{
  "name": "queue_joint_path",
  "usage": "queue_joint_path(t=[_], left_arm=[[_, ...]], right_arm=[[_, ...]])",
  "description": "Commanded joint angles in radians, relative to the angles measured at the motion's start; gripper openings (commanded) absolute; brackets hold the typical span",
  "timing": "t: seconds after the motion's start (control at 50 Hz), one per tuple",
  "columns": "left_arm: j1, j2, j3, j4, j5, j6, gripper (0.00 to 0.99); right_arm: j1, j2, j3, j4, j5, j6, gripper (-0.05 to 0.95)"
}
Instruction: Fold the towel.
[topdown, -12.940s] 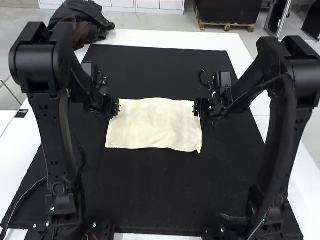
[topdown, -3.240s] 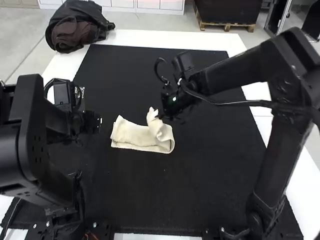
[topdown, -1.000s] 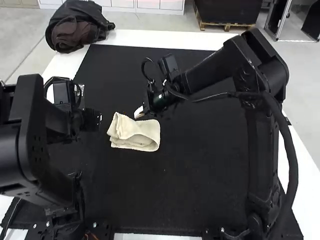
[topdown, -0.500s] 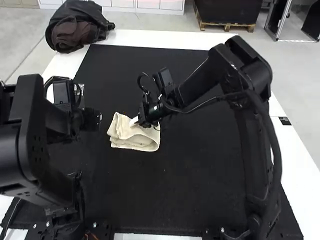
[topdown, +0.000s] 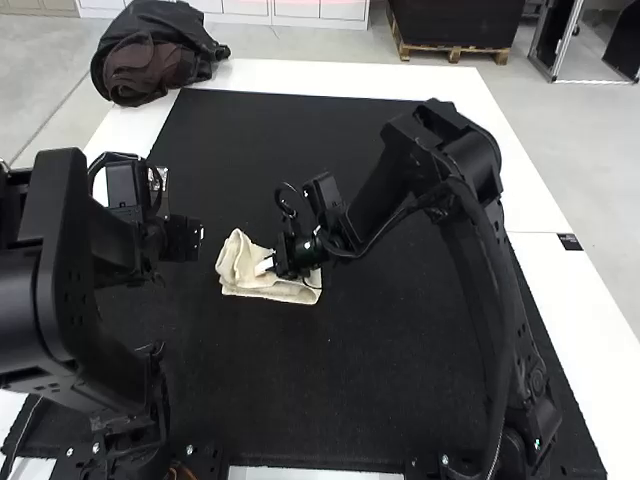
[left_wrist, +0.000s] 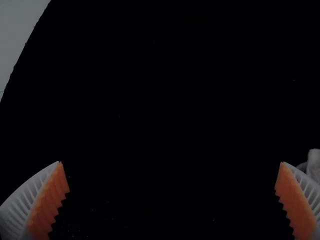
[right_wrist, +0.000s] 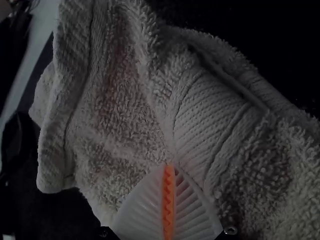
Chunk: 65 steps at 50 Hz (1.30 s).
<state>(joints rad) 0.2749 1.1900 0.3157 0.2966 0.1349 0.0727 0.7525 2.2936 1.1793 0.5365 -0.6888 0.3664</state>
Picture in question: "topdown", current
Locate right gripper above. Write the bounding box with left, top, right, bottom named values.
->
left=254, top=230, right=332, bottom=281

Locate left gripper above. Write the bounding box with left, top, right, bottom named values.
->
left=158, top=214, right=206, bottom=264

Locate pale towel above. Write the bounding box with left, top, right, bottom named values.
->
left=214, top=228, right=325, bottom=305

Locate black mat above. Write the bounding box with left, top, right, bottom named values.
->
left=0, top=87, right=609, bottom=480

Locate black bag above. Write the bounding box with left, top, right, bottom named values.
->
left=89, top=0, right=232, bottom=107

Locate white cupboard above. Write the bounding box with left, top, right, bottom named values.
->
left=74, top=0, right=372, bottom=30

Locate grey drawer cabinet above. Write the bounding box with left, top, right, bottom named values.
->
left=0, top=0, right=79, bottom=16

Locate wooden pallet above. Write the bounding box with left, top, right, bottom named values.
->
left=387, top=7, right=512, bottom=66

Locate black crate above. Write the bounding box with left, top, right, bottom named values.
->
left=388, top=0, right=526, bottom=50

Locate black cable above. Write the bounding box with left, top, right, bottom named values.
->
left=273, top=180, right=302, bottom=221
left=87, top=155, right=114, bottom=206
left=319, top=187, right=454, bottom=261

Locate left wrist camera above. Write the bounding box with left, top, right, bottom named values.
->
left=105, top=160, right=170, bottom=221

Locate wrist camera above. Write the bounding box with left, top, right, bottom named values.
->
left=105, top=160, right=170, bottom=221
left=301, top=171, right=346, bottom=214

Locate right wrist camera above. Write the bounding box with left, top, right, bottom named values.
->
left=301, top=171, right=346, bottom=214

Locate metal frame cart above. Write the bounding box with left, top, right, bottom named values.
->
left=527, top=0, right=640, bottom=85

